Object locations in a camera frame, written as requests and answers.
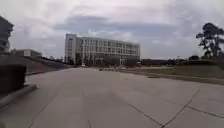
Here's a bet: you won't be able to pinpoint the grey paved plaza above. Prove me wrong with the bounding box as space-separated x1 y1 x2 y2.
0 67 224 128

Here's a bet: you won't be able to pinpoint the low grey building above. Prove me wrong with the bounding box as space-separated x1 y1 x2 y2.
14 48 43 60

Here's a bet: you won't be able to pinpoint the grey stone kerb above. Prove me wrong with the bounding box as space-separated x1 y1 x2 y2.
0 83 38 112

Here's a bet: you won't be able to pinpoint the grass strip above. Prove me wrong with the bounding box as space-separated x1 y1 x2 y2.
116 64 224 86

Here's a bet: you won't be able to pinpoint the dark tiered building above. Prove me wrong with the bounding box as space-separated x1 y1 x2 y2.
0 15 15 55

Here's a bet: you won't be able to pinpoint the large white building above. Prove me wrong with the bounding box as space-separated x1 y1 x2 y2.
64 33 141 67

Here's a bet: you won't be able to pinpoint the tall dark tree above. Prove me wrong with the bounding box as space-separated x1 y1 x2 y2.
195 22 224 60

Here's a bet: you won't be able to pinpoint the wide grey stone steps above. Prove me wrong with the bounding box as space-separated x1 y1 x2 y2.
0 54 69 76

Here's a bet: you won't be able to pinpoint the dark block planter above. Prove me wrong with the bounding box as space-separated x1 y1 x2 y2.
0 63 28 95

